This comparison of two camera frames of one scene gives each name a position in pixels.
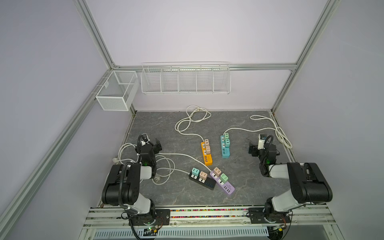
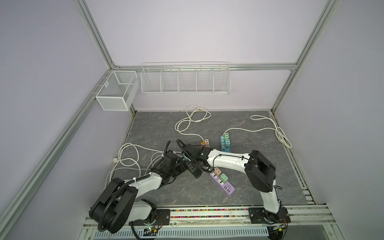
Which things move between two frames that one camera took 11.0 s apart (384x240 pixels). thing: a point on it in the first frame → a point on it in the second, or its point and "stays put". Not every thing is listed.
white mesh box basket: x=118 y=91 stays put
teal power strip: x=225 y=151 stays put
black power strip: x=201 y=178 → x=194 y=169
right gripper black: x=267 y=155 → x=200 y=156
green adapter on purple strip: x=223 y=178 stays put
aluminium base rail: x=112 y=223 stays put
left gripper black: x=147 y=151 → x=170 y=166
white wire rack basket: x=186 y=78 stays put
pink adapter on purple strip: x=217 y=171 stays put
